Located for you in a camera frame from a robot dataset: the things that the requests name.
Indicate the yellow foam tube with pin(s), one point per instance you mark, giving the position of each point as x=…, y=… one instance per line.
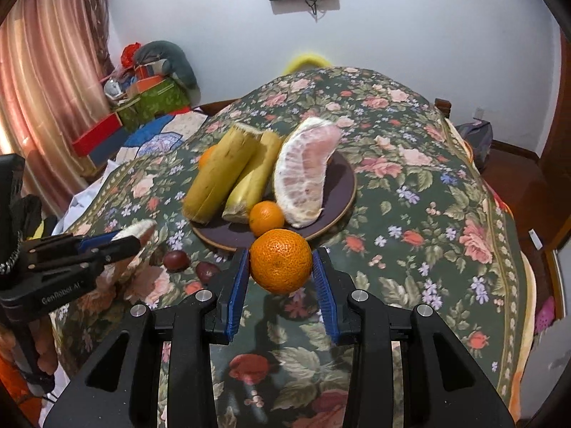
x=308, y=60

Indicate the brown chestnut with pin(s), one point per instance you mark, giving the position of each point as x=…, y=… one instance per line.
x=207, y=271
x=176, y=261

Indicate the large orange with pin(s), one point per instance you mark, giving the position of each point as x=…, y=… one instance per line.
x=281, y=261
x=207, y=157

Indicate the small mandarin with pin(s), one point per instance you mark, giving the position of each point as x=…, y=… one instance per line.
x=266, y=218

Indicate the brown wooden bed frame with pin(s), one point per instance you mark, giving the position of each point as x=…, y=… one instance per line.
x=214, y=106

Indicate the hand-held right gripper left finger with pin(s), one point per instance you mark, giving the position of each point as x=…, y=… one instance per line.
x=238, y=294

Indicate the red plastic bag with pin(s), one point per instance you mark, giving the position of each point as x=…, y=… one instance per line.
x=130, y=53

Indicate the dark purple plate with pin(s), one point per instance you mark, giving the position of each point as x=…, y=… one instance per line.
x=339, y=187

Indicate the green box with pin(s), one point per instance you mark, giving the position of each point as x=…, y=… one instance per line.
x=154, y=98

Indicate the large peeled pomelo segment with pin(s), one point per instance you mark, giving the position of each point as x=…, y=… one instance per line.
x=303, y=174

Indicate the sugarcane piece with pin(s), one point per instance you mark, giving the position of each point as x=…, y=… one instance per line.
x=221, y=174
x=254, y=178

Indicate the red box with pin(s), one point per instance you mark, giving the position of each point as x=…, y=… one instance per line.
x=96, y=136

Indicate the brown wooden post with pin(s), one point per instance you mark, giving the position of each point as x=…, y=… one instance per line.
x=442, y=108

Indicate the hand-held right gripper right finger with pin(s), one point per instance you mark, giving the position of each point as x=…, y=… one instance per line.
x=323, y=296

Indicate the small peeled pomelo segment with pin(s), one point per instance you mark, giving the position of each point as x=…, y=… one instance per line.
x=140, y=227

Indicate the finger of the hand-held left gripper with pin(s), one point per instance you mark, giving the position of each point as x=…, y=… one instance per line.
x=96, y=241
x=120, y=249

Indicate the white wall outlet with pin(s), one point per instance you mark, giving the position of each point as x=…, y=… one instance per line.
x=479, y=112

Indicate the orange box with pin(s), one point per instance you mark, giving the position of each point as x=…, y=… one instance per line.
x=149, y=82

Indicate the striped pink curtain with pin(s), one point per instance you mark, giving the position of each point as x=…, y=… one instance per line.
x=44, y=76

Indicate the grey bag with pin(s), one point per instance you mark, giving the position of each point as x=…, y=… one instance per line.
x=475, y=140

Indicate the white cloth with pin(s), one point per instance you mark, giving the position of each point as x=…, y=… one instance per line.
x=78, y=205

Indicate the pink clog shoe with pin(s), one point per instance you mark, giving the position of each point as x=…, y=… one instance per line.
x=544, y=314

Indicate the patchwork quilt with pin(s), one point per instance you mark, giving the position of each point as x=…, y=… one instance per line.
x=160, y=138

